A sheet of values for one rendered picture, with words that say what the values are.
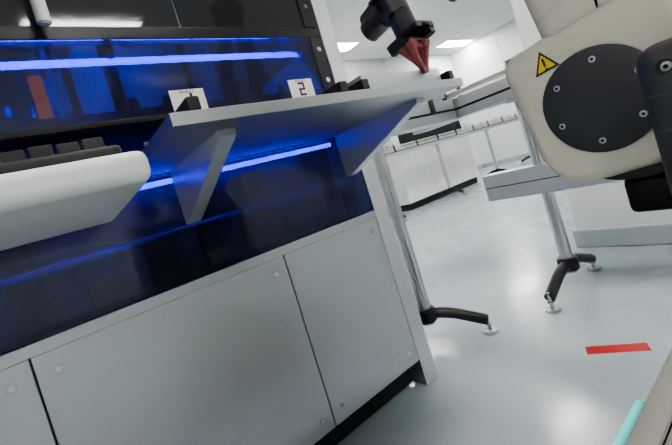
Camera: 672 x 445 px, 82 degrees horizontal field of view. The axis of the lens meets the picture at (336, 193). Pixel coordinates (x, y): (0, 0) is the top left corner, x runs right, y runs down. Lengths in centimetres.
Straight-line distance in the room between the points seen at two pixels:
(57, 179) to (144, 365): 65
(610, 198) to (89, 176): 225
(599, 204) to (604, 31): 196
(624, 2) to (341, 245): 90
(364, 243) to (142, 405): 69
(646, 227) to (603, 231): 18
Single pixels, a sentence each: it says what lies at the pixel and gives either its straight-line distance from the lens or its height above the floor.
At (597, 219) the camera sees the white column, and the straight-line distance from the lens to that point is 242.
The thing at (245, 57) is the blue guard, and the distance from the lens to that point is 115.
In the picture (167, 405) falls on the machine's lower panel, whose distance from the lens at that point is 100.
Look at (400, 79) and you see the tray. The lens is 89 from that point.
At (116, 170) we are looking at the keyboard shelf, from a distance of 39.
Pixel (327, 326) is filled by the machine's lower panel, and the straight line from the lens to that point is 114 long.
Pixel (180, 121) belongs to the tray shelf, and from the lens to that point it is 58.
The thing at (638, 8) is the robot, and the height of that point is 79.
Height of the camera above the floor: 72
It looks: 1 degrees down
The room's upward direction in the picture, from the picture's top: 17 degrees counter-clockwise
